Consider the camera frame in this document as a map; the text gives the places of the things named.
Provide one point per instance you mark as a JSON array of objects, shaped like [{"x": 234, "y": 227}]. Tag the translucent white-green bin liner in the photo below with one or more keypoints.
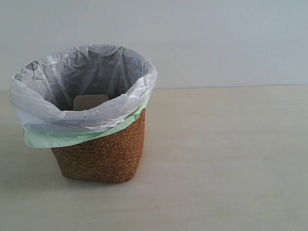
[{"x": 81, "y": 94}]

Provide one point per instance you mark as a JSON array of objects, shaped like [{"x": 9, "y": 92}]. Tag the brown cardboard egg carton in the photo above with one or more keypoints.
[{"x": 86, "y": 102}]

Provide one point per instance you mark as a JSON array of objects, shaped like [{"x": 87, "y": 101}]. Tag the woven brown wicker basket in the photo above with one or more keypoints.
[{"x": 109, "y": 159}]

